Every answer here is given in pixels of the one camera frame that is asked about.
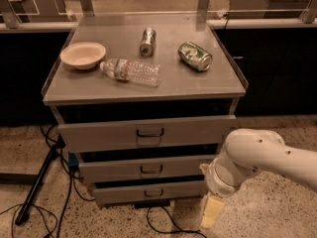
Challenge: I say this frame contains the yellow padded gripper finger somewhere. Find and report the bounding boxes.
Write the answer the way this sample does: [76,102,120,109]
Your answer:
[200,192,225,229]

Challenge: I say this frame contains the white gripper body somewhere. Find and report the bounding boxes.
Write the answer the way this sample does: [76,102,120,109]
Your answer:
[199,157,247,198]

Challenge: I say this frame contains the grey bottom drawer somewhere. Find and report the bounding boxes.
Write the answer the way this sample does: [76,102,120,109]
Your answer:
[93,180,207,205]

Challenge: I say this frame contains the grey drawer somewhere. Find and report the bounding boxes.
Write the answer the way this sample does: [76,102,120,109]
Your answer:
[58,115,236,153]
[93,180,207,205]
[79,155,215,182]

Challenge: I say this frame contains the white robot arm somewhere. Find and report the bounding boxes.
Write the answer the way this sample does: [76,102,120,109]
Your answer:
[200,129,317,229]

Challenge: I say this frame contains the grey middle drawer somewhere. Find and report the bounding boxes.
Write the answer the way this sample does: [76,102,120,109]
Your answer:
[79,155,215,182]

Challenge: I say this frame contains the grey top drawer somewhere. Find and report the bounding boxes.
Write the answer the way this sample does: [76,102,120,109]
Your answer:
[58,115,236,153]

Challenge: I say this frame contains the grey drawer cabinet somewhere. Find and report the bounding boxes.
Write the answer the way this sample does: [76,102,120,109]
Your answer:
[43,14,248,196]

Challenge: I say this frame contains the clear plastic water bottle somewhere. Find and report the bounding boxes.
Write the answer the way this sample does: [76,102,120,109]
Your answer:
[100,59,160,87]

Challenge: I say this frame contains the green soda can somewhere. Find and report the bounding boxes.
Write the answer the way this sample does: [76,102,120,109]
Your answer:
[178,42,213,72]

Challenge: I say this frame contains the silver slim can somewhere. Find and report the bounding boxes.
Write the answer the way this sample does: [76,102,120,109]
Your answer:
[140,28,157,57]

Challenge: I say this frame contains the background grey cabinet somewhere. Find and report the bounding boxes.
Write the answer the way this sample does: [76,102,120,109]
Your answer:
[229,0,310,19]

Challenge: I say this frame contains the white bowl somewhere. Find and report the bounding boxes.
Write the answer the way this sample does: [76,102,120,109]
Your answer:
[60,42,106,70]

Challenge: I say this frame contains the clear acrylic barrier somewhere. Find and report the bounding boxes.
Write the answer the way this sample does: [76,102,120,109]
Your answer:
[0,0,317,32]

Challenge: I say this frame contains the black floor cable front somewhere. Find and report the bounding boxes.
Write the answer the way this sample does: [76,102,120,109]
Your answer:
[146,204,208,238]

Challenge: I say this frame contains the black floor cable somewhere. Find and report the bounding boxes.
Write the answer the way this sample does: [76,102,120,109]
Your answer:
[146,204,208,238]
[0,122,97,238]

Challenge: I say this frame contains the black floor cable left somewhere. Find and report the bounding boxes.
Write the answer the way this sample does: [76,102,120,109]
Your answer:
[0,122,97,238]

